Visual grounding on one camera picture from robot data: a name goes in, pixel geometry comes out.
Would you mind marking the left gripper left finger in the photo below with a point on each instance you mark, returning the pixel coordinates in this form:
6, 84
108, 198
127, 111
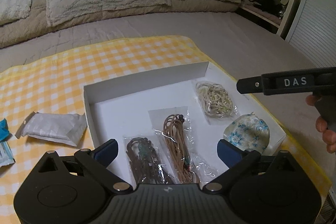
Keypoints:
106, 153

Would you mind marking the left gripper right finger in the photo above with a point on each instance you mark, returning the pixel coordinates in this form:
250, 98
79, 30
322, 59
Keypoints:
228, 153

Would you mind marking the floral brocade coin pouch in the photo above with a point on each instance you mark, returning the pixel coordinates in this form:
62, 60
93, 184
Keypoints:
248, 132

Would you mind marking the bag of dark brown cords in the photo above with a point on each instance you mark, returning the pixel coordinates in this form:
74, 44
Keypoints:
145, 162

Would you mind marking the silver foil packet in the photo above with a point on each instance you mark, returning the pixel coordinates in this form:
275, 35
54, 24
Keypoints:
59, 128

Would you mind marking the bag of cream rubber bands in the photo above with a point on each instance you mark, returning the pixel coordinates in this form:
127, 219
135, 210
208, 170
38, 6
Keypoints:
216, 103

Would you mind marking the white blue medicine packet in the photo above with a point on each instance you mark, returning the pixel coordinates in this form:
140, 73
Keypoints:
6, 156

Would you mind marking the small blue sachet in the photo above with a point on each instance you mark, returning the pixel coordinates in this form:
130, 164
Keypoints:
5, 133

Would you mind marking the person's right hand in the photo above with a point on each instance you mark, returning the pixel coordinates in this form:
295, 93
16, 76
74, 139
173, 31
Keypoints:
328, 136

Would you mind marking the white cardboard box tray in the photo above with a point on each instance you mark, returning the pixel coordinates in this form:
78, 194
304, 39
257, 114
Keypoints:
137, 105

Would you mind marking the white storage cabinet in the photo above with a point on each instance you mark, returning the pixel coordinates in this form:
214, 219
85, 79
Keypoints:
306, 25

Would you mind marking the grey bed sheet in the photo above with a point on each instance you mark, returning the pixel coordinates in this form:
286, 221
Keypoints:
241, 47

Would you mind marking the beige quilted comforter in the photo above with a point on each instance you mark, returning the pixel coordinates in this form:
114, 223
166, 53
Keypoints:
35, 24

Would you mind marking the small fluffy white pillow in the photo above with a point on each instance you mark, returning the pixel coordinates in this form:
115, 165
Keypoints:
13, 10

